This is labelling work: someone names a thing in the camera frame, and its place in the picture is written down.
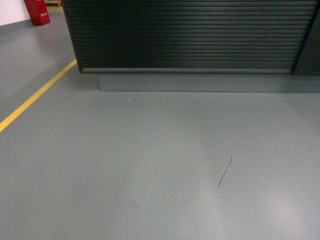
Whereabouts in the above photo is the red fire extinguisher box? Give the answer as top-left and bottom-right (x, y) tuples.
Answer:
(24, 0), (51, 26)

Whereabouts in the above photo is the wooden pallet shelf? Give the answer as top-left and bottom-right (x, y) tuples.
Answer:
(44, 0), (62, 7)

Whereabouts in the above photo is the black slatted checkout counter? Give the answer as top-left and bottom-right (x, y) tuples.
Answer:
(62, 0), (320, 93)

